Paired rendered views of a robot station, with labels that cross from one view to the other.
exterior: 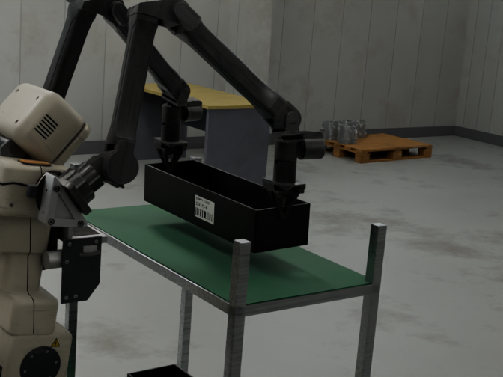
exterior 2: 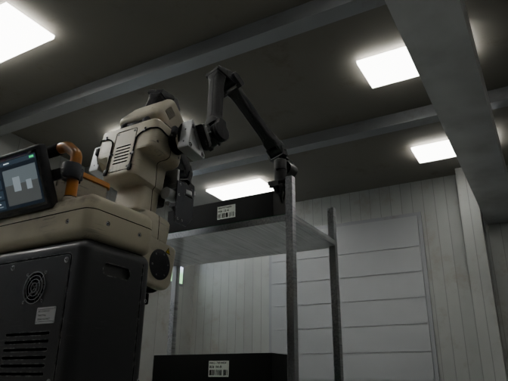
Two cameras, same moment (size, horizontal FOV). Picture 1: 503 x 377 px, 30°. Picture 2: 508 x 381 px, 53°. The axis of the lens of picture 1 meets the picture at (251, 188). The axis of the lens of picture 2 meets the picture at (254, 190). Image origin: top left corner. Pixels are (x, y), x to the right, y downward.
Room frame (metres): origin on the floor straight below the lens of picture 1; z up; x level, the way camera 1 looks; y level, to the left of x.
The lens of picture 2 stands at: (0.44, 0.85, 0.35)
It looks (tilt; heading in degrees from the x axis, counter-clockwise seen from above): 21 degrees up; 337
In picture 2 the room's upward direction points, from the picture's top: 1 degrees clockwise
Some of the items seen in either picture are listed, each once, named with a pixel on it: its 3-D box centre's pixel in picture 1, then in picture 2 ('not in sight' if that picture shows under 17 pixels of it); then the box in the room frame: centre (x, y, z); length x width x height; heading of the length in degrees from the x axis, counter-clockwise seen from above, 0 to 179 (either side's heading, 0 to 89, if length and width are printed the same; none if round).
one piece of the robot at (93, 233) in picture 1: (56, 244); (156, 202); (2.25, 0.48, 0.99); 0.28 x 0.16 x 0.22; 36
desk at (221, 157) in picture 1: (194, 133); not in sight; (7.93, 0.52, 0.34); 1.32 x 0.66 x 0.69; 37
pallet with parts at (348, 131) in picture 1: (373, 138); not in sight; (9.59, -1.22, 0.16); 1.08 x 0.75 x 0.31; 127
